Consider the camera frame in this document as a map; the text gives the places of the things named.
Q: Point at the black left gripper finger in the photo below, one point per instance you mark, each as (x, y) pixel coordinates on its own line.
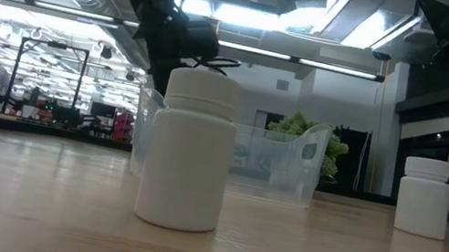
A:
(161, 78)

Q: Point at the white plastic pill bottle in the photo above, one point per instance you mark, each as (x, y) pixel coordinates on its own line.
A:
(187, 161)
(423, 203)

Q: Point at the clear plastic basket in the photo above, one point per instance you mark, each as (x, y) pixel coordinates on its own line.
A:
(273, 162)

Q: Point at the red storage bins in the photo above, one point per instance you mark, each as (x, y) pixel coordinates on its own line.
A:
(123, 127)

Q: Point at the long ceiling light bar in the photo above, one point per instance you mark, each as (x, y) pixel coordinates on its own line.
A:
(64, 9)

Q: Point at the green potted succulent plant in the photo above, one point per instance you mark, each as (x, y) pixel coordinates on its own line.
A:
(294, 126)

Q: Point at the black metal frame stand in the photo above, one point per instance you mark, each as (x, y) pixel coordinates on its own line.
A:
(53, 45)

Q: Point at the black table edge rail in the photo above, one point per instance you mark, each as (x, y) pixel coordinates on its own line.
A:
(378, 198)

